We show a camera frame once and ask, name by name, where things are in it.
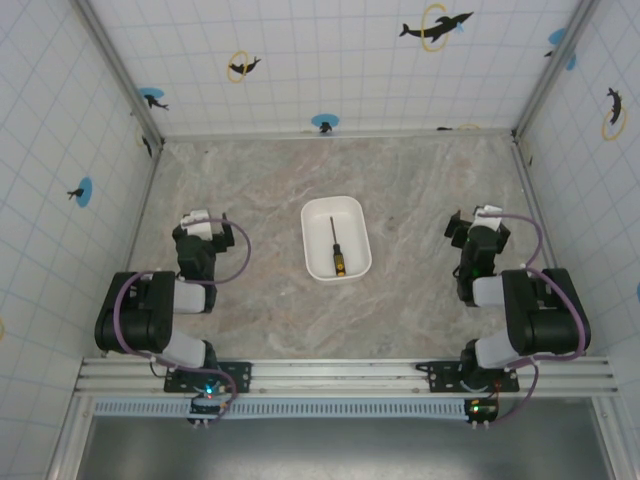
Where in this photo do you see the dolphin blue disc sticker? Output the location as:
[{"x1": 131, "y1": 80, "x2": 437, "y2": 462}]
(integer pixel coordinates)
[
  {"x1": 310, "y1": 113, "x2": 341, "y2": 135},
  {"x1": 66, "y1": 177, "x2": 95, "y2": 208},
  {"x1": 137, "y1": 87, "x2": 170, "y2": 112}
]

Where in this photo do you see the aluminium frame bar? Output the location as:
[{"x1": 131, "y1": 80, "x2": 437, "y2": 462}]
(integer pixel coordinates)
[{"x1": 160, "y1": 127, "x2": 517, "y2": 142}]

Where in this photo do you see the white plastic bin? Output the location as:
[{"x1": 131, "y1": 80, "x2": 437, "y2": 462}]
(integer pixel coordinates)
[{"x1": 299, "y1": 195, "x2": 374, "y2": 285}]

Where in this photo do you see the small dolphin ring sticker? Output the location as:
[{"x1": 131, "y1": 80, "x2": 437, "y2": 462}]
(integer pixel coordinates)
[
  {"x1": 227, "y1": 49, "x2": 263, "y2": 84},
  {"x1": 600, "y1": 86, "x2": 629, "y2": 142}
]

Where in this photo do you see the aluminium frame post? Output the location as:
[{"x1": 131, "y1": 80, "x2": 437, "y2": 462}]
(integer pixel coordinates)
[
  {"x1": 511, "y1": 0, "x2": 601, "y2": 139},
  {"x1": 74, "y1": 0, "x2": 166, "y2": 147}
]

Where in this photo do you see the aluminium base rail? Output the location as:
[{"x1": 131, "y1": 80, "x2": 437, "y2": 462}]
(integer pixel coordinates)
[{"x1": 74, "y1": 356, "x2": 619, "y2": 397}]

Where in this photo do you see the black yellow screwdriver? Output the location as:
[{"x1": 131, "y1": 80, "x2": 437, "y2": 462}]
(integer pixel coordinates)
[{"x1": 328, "y1": 216, "x2": 347, "y2": 278}]

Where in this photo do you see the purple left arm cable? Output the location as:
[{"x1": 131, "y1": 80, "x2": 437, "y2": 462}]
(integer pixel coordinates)
[{"x1": 112, "y1": 215, "x2": 252, "y2": 417}]

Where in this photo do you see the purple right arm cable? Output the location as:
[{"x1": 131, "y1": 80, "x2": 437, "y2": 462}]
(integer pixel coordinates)
[{"x1": 472, "y1": 212, "x2": 589, "y2": 427}]

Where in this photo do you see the grey slotted cable duct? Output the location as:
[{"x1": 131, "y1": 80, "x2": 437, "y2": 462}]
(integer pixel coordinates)
[{"x1": 92, "y1": 398, "x2": 474, "y2": 419}]

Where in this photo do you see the large dolphin ring sticker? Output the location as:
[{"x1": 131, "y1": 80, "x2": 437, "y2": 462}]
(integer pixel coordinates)
[{"x1": 398, "y1": 2, "x2": 475, "y2": 54}]

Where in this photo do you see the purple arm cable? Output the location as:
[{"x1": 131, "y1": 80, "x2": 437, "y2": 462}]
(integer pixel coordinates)
[
  {"x1": 472, "y1": 212, "x2": 589, "y2": 427},
  {"x1": 112, "y1": 215, "x2": 252, "y2": 417}
]

